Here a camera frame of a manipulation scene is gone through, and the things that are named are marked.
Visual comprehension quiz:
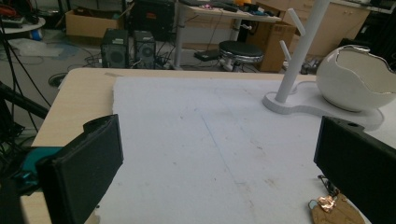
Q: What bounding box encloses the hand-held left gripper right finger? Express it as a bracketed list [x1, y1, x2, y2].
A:
[313, 116, 396, 224]

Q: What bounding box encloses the round white table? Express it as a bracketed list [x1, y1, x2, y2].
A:
[0, 16, 47, 35]

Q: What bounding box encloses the teal object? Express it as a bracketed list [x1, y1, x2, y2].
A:
[15, 146, 64, 189]

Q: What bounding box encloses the white peg stand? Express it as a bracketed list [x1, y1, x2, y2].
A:
[262, 0, 385, 131]

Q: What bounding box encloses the brown keychain with copper charm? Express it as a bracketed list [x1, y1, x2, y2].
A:
[307, 175, 367, 224]

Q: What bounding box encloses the open cardboard box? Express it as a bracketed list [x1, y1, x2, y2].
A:
[64, 8, 124, 39]

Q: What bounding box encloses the wooden cabinet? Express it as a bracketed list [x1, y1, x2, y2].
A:
[255, 0, 372, 58]

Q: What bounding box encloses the black tripod leg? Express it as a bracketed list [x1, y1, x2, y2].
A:
[0, 81, 50, 120]

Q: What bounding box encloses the white-legged desk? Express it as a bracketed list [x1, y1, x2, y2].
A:
[173, 0, 283, 70]

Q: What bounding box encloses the black power adapter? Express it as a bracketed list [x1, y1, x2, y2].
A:
[193, 49, 221, 63]

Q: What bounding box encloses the white foam mat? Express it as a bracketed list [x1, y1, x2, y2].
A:
[84, 76, 396, 224]

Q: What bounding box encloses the white eggshell-shaped bowl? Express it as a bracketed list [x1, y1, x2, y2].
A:
[316, 44, 396, 113]

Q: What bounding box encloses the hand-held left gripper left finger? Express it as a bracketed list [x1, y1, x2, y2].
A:
[35, 114, 124, 224]

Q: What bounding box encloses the black round stool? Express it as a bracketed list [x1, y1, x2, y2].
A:
[218, 40, 265, 73]

